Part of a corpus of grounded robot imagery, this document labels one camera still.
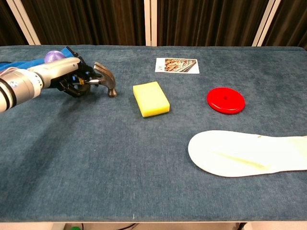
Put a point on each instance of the blue fleece cloth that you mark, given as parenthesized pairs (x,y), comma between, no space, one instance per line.
(24,63)

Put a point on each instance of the red plastic disc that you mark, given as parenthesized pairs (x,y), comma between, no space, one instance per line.
(226,100)

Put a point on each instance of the blue table mat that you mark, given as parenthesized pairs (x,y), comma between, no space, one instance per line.
(153,148)

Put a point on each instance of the yellow sponge green underside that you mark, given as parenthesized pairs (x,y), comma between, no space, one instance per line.
(151,99)

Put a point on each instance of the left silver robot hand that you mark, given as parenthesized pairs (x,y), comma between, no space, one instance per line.
(62,72)

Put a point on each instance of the purple ball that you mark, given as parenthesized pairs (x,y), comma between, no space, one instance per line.
(54,56)

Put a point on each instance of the white shoe insole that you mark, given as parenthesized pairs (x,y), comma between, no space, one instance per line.
(239,153)

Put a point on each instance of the white partition post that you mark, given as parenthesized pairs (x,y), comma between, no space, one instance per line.
(24,21)
(265,22)
(150,22)

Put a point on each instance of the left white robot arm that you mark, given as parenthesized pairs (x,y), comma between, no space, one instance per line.
(16,87)

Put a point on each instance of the printed picture card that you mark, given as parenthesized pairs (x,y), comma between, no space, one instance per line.
(177,65)

